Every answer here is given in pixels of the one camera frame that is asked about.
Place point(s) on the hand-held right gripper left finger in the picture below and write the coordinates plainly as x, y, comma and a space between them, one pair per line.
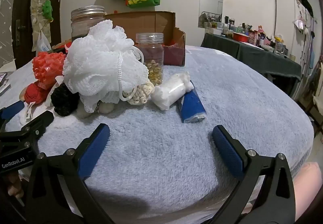
93, 153

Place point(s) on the white mesh bath loofah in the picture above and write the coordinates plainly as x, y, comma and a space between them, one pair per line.
101, 62

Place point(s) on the cardboard box red inside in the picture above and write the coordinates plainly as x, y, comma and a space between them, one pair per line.
141, 21

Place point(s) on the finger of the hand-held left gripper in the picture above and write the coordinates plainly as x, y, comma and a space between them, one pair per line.
37, 123
11, 110

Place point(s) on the red bowl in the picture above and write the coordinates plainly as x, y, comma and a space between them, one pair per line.
241, 37

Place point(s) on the blue pack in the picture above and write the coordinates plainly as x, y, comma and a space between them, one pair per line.
191, 105

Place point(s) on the white hanging pouch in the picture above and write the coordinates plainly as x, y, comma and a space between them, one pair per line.
300, 23

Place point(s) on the glass jar metal lid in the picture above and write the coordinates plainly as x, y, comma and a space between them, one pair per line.
83, 24

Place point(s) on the pink cloth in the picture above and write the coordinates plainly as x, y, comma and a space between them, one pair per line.
307, 181

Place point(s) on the white cotton pack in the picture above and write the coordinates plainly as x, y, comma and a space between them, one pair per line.
166, 92

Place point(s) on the red foam net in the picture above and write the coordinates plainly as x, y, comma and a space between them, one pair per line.
48, 67

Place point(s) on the light blue blanket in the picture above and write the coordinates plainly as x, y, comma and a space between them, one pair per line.
176, 163

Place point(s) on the hanging fabric organiser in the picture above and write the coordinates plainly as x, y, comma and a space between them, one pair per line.
35, 11

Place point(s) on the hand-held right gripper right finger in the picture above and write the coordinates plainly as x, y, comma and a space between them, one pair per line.
227, 153

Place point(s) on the table with dark green cloth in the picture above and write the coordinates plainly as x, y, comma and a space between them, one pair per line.
252, 54

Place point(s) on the red yarn ball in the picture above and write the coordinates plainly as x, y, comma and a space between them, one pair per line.
35, 92

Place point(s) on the white wardrobe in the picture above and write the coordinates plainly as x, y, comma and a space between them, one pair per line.
285, 19

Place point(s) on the green plush frog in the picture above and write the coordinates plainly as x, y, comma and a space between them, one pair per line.
47, 9

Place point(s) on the clear plastic jar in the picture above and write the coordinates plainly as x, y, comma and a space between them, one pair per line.
150, 57

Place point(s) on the person's left hand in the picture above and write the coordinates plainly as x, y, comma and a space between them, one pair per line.
15, 186

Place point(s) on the row of cosmetics bottles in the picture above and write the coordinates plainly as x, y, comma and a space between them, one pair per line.
262, 37

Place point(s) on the clear plastic bag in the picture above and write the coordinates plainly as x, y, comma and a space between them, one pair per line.
44, 43

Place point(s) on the black mesh scrubber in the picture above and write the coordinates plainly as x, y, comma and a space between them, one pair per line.
64, 100

